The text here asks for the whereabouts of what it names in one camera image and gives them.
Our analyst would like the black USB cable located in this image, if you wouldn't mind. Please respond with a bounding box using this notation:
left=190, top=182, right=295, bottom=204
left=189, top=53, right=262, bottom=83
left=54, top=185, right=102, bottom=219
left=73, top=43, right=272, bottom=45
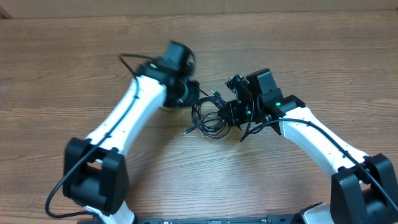
left=182, top=89, right=233, bottom=139

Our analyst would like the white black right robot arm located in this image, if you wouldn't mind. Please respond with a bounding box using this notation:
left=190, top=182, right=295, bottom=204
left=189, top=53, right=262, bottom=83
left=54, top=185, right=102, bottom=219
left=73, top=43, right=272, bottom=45
left=219, top=68, right=397, bottom=224

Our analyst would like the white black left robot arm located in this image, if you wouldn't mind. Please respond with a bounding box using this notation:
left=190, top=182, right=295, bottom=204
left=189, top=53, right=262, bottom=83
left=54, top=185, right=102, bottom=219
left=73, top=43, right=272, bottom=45
left=59, top=41, right=199, bottom=223

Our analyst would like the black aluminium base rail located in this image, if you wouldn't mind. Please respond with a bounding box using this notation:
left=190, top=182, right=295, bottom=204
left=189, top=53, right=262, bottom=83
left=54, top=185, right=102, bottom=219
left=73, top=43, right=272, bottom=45
left=130, top=203, right=330, bottom=224

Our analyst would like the cardboard back wall panel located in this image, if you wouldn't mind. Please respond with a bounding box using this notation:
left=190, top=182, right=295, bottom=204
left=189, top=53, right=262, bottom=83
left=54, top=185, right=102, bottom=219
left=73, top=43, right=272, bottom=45
left=1, top=0, right=397, bottom=19

